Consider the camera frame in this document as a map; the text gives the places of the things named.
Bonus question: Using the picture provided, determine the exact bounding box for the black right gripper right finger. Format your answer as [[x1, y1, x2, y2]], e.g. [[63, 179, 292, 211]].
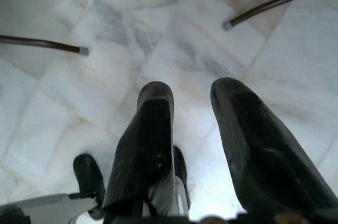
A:
[[210, 77, 338, 216]]

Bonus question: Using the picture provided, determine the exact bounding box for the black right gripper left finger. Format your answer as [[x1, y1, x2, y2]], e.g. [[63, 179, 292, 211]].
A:
[[102, 81, 177, 224]]

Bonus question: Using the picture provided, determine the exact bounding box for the black robot right foot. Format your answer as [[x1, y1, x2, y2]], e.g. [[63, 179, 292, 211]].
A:
[[173, 146, 191, 209]]

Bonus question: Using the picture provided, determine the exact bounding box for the black robot foot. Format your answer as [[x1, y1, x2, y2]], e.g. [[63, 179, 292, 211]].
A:
[[173, 146, 191, 209], [73, 154, 106, 221]]

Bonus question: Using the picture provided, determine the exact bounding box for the black robot left foot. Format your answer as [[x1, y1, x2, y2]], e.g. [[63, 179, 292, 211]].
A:
[[73, 154, 106, 221]]

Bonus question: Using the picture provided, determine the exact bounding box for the silver robot left leg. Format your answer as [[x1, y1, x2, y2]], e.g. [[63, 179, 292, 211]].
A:
[[0, 193, 100, 224]]

